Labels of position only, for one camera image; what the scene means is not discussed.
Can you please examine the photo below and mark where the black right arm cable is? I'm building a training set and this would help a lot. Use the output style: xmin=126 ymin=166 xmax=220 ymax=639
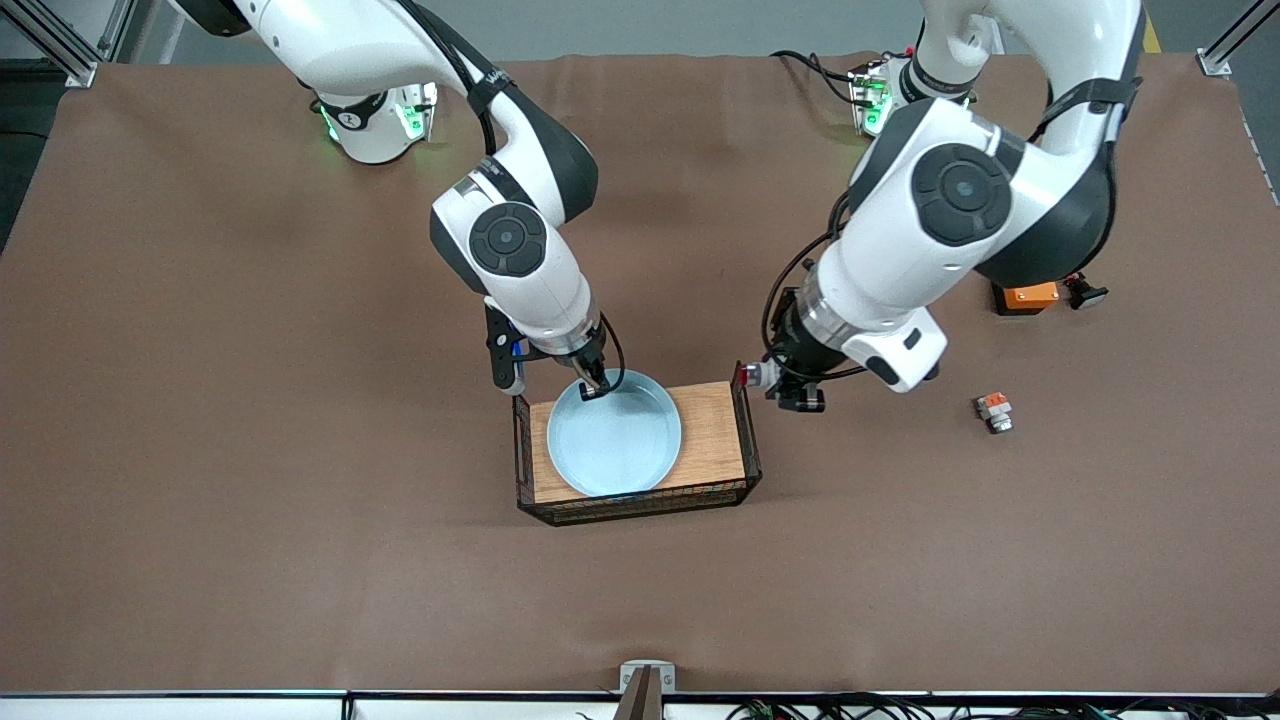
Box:
xmin=395 ymin=0 xmax=526 ymax=156

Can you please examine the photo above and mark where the aluminium frame profile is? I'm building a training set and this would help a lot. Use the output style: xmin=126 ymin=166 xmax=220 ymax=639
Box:
xmin=1197 ymin=0 xmax=1280 ymax=79
xmin=0 ymin=0 xmax=101 ymax=89

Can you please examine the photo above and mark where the light blue round plate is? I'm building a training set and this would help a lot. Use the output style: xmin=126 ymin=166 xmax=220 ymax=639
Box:
xmin=547 ymin=368 xmax=683 ymax=498

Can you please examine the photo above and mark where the orange button enclosure box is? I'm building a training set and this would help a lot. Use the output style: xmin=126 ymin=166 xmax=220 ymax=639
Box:
xmin=992 ymin=281 xmax=1061 ymax=316

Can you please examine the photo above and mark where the black cable bundle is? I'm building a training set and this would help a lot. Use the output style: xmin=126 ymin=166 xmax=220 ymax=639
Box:
xmin=725 ymin=693 xmax=1280 ymax=720

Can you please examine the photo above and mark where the brown table mat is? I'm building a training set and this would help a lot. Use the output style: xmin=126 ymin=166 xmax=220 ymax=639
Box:
xmin=0 ymin=50 xmax=1280 ymax=696

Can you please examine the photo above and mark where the white table edge rail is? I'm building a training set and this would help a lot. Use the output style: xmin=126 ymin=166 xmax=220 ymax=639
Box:
xmin=0 ymin=690 xmax=1280 ymax=720

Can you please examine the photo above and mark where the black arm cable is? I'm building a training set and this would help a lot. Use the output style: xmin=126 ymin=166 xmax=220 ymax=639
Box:
xmin=395 ymin=0 xmax=526 ymax=156
xmin=760 ymin=195 xmax=871 ymax=386

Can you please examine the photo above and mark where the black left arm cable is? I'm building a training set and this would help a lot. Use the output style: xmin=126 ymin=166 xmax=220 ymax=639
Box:
xmin=760 ymin=195 xmax=871 ymax=386

